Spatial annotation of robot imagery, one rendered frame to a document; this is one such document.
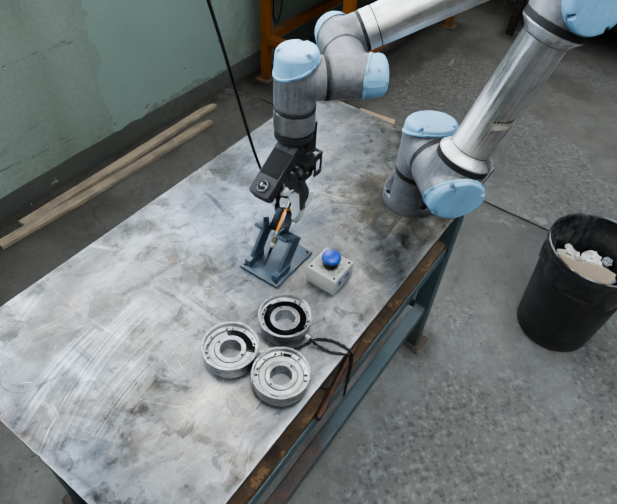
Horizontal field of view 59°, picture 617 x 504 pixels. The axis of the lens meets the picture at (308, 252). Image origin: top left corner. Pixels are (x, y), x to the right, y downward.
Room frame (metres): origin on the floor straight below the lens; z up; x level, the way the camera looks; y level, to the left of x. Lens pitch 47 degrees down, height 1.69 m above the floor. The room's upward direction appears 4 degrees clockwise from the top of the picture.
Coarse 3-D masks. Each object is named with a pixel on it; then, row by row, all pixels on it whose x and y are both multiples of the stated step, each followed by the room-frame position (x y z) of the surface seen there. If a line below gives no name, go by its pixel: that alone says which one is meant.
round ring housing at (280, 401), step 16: (272, 352) 0.54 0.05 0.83; (288, 352) 0.54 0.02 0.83; (256, 368) 0.51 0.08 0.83; (272, 368) 0.51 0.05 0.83; (288, 368) 0.51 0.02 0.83; (304, 368) 0.51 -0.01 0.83; (256, 384) 0.47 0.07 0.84; (272, 384) 0.48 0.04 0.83; (288, 384) 0.48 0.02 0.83; (304, 384) 0.48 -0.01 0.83; (272, 400) 0.44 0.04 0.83; (288, 400) 0.45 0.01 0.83
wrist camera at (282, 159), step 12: (276, 144) 0.81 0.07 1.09; (276, 156) 0.79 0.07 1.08; (288, 156) 0.79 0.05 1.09; (264, 168) 0.77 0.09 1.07; (276, 168) 0.77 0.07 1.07; (288, 168) 0.77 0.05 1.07; (264, 180) 0.75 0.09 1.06; (276, 180) 0.75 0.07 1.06; (252, 192) 0.74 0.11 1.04; (264, 192) 0.73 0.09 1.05; (276, 192) 0.74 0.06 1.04
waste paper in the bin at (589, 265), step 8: (568, 248) 1.39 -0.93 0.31; (560, 256) 1.32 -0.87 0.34; (568, 256) 1.33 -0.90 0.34; (576, 256) 1.35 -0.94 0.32; (584, 256) 1.36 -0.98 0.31; (592, 256) 1.35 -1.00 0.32; (568, 264) 1.29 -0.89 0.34; (576, 264) 1.29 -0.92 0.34; (584, 264) 1.28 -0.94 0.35; (592, 264) 1.33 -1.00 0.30; (600, 264) 1.33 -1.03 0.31; (608, 264) 1.34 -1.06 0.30; (584, 272) 1.26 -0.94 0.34; (592, 272) 1.25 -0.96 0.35; (600, 272) 1.25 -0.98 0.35; (608, 272) 1.24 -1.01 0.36; (600, 280) 1.23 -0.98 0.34; (608, 280) 1.22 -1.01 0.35
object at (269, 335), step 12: (276, 300) 0.66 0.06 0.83; (288, 300) 0.66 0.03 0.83; (300, 300) 0.66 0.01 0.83; (264, 312) 0.63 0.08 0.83; (276, 312) 0.63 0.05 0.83; (288, 312) 0.64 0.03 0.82; (264, 324) 0.60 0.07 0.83; (276, 324) 0.60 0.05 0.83; (264, 336) 0.58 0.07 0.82; (276, 336) 0.57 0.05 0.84; (288, 336) 0.57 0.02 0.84; (300, 336) 0.58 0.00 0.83
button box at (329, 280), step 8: (320, 256) 0.77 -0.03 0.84; (312, 264) 0.75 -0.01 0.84; (320, 264) 0.75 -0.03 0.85; (344, 264) 0.76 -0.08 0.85; (352, 264) 0.76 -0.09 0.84; (312, 272) 0.74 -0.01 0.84; (320, 272) 0.73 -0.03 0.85; (328, 272) 0.73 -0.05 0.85; (336, 272) 0.73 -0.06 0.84; (344, 272) 0.74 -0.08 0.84; (312, 280) 0.73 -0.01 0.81; (320, 280) 0.72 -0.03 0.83; (328, 280) 0.71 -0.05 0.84; (336, 280) 0.71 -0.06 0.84; (344, 280) 0.74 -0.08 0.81; (320, 288) 0.72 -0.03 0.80; (328, 288) 0.71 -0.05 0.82; (336, 288) 0.71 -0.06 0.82
